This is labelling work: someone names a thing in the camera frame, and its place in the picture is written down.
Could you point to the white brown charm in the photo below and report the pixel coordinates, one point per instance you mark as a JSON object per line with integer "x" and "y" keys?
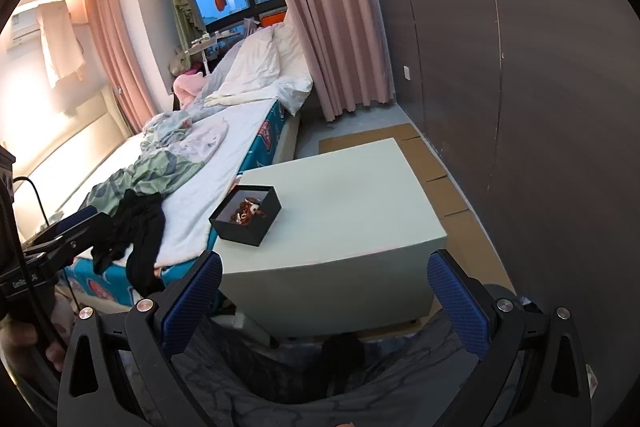
{"x": 256, "y": 208}

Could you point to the teal printed bed sheet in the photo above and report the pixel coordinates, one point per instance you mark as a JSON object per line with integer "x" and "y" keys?
{"x": 267, "y": 127}

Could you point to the orange box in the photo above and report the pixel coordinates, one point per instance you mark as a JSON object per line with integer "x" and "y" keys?
{"x": 274, "y": 19}

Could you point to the white rack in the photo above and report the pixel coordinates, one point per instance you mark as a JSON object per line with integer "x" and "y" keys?
{"x": 210, "y": 42}

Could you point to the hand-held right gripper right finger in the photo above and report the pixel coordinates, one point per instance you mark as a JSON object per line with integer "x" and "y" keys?
{"x": 457, "y": 302}

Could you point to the green hanging cloth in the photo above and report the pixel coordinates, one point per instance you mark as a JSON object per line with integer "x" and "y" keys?
{"x": 182, "y": 12}

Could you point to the white wall socket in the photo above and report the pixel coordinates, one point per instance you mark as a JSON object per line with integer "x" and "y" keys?
{"x": 407, "y": 73}

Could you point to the black clothes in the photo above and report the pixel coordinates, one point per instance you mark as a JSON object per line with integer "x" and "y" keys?
{"x": 140, "y": 227}

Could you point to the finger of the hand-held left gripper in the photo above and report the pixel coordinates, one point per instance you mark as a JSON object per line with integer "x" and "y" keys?
{"x": 75, "y": 232}

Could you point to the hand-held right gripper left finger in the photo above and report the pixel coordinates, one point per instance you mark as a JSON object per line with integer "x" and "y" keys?
{"x": 192, "y": 302}

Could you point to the white printed garment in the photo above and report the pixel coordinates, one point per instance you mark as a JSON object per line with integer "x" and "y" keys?
{"x": 207, "y": 139}

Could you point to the pink plush cloth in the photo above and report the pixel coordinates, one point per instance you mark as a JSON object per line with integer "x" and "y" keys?
{"x": 187, "y": 89}

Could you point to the white side table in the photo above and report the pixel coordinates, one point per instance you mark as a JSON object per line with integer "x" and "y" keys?
{"x": 340, "y": 197}

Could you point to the flat brown cardboard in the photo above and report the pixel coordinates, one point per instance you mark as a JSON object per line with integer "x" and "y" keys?
{"x": 440, "y": 167}

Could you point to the white hanging cloth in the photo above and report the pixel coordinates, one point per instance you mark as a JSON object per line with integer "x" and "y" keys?
{"x": 62, "y": 42}

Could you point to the white duvet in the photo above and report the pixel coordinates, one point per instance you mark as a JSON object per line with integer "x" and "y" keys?
{"x": 260, "y": 67}

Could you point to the black jewelry box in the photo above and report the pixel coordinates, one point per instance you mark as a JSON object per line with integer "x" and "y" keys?
{"x": 240, "y": 234}

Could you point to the person's left hand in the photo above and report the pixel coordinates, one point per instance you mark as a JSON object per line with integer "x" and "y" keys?
{"x": 55, "y": 357}

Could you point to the white air conditioner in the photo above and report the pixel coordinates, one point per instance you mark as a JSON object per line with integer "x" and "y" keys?
{"x": 25, "y": 29}

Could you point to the pink curtain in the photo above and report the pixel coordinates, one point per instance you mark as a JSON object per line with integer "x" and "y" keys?
{"x": 330, "y": 7}
{"x": 115, "y": 57}

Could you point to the person's grey patterned pants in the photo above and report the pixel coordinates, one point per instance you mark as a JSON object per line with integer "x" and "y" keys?
{"x": 300, "y": 387}

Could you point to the green printed blanket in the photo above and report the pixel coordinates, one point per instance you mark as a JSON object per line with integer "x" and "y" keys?
{"x": 155, "y": 167}

